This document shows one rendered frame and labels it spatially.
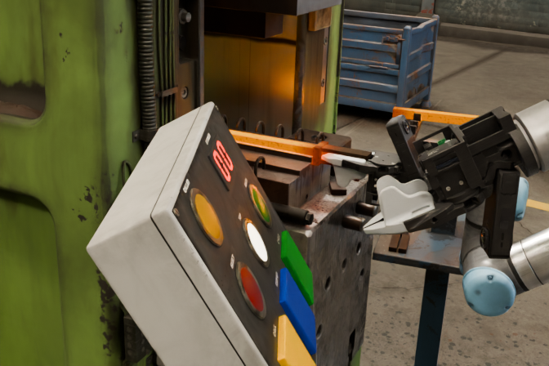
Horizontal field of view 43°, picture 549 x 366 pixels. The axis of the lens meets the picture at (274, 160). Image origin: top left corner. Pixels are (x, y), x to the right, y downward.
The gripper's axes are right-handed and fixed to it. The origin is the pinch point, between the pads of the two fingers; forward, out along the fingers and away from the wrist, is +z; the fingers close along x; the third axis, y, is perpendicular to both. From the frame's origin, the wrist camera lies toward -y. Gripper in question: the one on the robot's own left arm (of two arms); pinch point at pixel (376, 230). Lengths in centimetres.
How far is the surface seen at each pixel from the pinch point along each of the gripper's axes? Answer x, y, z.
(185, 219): 24.8, 20.2, 11.2
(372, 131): -391, -117, 9
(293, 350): 20.4, 1.9, 10.4
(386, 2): -859, -120, -65
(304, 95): -75, 2, 8
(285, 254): 3.2, 3.7, 10.6
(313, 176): -45.3, -6.0, 10.3
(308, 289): 2.8, -2.0, 10.4
